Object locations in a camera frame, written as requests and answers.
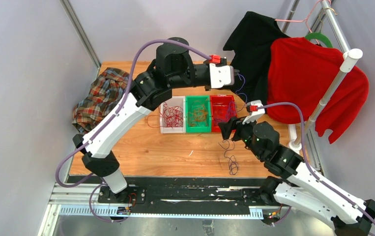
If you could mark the white clothes rack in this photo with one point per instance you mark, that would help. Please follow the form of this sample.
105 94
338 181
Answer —
351 57

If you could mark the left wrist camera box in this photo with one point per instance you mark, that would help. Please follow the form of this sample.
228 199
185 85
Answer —
221 76

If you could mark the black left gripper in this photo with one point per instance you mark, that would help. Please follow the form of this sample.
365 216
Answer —
208 64

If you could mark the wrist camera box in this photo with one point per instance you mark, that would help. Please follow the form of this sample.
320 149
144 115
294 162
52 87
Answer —
255 111
221 76

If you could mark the red sweater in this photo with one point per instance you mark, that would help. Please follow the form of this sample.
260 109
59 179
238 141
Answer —
301 72

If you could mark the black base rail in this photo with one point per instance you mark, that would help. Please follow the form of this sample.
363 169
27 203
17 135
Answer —
190 196

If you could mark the red plastic bin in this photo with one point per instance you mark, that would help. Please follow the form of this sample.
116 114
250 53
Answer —
223 107

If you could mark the black t-shirt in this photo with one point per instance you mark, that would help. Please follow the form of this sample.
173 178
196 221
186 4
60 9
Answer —
251 42

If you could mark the green plastic bin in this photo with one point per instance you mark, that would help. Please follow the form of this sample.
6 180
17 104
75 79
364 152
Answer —
198 114

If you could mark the green clothes hanger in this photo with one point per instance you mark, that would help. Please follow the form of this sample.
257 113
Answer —
320 37

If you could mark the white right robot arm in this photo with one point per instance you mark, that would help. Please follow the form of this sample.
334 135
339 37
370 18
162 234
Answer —
296 184

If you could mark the plaid cloth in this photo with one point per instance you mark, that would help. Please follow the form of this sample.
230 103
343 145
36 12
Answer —
104 94

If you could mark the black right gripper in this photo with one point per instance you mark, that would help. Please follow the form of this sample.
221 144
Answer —
227 130

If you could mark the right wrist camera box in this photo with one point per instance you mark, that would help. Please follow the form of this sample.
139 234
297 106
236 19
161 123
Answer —
255 111

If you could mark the clear plastic bin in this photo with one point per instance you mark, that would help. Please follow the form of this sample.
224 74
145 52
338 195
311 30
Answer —
172 115

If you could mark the pink wire hanger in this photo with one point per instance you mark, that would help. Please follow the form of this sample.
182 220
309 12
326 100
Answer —
289 19

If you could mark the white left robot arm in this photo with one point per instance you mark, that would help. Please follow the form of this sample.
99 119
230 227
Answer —
176 65

